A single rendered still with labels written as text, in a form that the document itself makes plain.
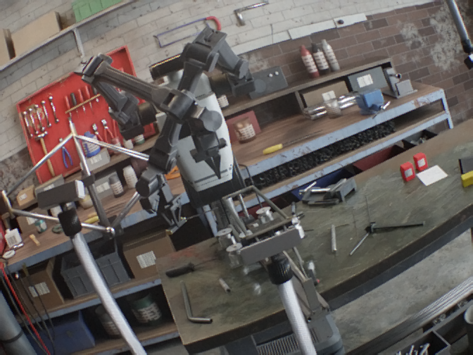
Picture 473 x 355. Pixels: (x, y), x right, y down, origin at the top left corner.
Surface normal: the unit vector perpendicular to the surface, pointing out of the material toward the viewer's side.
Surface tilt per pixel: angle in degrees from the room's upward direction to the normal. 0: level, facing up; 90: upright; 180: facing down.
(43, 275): 91
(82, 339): 90
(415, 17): 90
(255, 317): 0
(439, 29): 90
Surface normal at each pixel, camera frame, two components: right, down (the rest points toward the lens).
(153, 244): 0.17, 0.28
